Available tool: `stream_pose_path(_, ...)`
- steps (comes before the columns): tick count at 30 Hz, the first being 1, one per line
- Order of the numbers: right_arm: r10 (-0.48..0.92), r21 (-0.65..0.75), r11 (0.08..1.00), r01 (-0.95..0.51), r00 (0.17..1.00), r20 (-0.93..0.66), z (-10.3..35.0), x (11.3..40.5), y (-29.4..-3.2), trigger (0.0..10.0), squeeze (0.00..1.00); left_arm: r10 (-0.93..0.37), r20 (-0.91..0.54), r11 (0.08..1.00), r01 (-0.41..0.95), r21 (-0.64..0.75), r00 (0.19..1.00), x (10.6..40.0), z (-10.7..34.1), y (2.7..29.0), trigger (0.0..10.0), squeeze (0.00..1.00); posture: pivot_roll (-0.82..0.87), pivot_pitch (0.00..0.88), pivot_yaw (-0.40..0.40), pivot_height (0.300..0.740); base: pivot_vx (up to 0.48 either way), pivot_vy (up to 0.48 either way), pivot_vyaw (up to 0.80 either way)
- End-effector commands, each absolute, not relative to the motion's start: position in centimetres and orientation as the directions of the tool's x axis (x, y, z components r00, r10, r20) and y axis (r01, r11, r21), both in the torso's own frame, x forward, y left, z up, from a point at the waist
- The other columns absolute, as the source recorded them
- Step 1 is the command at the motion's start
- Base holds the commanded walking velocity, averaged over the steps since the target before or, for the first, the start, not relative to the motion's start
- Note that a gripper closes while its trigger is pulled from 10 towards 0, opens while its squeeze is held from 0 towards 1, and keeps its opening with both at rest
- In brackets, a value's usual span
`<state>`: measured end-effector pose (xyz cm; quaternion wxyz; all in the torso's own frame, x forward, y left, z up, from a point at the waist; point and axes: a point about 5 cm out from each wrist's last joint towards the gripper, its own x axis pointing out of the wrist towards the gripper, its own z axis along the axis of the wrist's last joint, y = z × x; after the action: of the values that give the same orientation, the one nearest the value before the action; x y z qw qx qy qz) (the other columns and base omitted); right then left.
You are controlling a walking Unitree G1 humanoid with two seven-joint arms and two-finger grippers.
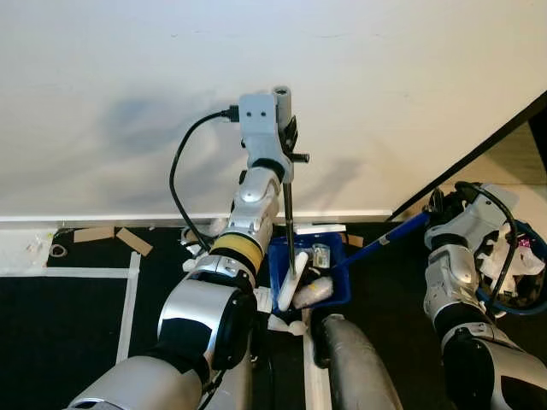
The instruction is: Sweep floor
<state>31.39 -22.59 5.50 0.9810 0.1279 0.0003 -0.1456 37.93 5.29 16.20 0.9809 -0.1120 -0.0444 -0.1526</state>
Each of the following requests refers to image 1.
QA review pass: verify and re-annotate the black door frame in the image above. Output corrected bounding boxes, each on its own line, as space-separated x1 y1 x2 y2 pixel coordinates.
390 89 547 222

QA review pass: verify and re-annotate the blue waste basket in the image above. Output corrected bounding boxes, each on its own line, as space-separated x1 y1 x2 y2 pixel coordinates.
476 220 547 319

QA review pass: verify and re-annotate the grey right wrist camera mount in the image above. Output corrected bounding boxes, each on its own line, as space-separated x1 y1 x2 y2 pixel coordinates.
432 183 519 251

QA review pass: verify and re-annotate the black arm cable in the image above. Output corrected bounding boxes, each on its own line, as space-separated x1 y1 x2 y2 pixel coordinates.
168 107 242 249
453 180 521 302

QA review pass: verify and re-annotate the white plastic container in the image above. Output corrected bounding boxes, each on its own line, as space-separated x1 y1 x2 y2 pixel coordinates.
290 223 348 237

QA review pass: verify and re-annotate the silver robot leg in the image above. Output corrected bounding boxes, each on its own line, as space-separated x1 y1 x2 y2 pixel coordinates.
205 348 258 410
311 313 403 410

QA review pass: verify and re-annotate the black cabinet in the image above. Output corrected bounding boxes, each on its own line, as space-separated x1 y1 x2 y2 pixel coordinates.
527 106 547 168

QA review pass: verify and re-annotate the small printed card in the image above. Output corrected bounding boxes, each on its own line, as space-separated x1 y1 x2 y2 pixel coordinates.
311 243 333 273

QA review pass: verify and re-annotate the clear plastic wrap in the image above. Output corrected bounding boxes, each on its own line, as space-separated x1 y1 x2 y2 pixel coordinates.
23 229 57 255

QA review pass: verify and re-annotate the flat brown cardboard piece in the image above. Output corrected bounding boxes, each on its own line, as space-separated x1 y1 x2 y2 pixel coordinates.
115 227 156 258
72 225 117 243

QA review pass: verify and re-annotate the grey broom with white head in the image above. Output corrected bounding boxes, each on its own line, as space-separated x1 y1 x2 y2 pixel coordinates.
272 85 310 313

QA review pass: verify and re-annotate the blue plastic dustpan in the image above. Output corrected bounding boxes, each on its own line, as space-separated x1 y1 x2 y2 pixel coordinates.
269 212 431 311

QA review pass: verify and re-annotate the silver left robot leg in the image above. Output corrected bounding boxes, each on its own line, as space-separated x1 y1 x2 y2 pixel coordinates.
205 348 258 410

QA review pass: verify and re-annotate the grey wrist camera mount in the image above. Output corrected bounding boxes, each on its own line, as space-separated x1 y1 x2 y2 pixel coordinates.
432 183 519 251
238 91 283 163

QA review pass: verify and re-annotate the white plastic bin bag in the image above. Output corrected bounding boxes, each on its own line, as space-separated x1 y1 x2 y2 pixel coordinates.
481 232 547 299

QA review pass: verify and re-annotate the white floor tape strip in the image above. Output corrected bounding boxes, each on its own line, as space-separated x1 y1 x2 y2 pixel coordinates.
115 251 143 361
303 337 332 410

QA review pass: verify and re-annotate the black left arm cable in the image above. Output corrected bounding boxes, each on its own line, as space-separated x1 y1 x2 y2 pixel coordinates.
168 107 242 249

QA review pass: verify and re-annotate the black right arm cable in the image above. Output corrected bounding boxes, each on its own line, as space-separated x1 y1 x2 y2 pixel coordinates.
453 180 521 302

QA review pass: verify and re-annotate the silver right robot leg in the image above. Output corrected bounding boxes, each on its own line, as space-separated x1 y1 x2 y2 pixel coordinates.
311 313 403 410

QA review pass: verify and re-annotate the crumpled white paper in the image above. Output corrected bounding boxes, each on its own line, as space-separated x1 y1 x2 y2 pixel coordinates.
267 313 308 337

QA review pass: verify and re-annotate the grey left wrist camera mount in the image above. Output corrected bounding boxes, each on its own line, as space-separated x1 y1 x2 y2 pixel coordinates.
238 91 283 163

